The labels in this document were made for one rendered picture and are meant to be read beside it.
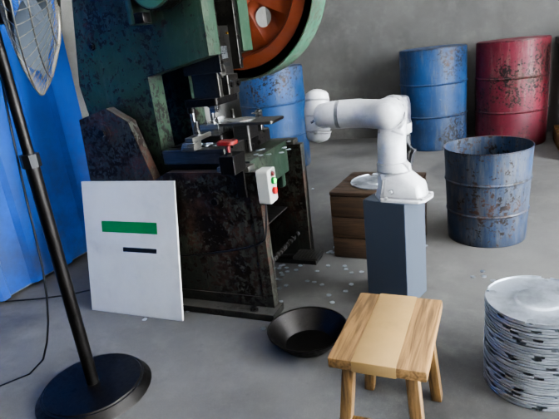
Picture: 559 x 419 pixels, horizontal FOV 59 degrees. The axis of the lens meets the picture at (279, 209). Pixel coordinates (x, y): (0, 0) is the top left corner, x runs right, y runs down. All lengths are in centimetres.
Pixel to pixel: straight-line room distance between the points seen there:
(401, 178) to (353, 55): 355
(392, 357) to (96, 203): 154
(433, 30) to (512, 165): 289
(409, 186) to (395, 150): 14
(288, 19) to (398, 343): 158
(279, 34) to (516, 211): 141
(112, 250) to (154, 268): 23
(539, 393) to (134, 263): 160
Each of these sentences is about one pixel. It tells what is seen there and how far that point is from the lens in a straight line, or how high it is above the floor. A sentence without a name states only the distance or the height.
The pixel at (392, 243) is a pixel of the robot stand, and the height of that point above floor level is 28.
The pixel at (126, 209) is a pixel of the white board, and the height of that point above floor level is 47.
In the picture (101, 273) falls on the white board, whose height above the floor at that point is 18.
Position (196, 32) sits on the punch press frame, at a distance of 200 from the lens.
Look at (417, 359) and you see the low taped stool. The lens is 127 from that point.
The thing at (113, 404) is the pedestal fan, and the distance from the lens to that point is 181.
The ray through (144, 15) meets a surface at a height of 123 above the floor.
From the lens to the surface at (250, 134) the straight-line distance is 213.
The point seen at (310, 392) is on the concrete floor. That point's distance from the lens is 171.
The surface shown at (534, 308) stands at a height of 28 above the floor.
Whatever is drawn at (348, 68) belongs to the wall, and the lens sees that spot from 541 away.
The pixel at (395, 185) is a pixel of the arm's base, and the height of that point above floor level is 51.
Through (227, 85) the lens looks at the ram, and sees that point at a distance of 212.
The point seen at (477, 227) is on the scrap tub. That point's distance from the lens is 262.
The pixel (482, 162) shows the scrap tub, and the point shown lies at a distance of 250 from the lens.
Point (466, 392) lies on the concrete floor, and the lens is 171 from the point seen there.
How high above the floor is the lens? 108
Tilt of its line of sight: 19 degrees down
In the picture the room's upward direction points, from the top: 7 degrees counter-clockwise
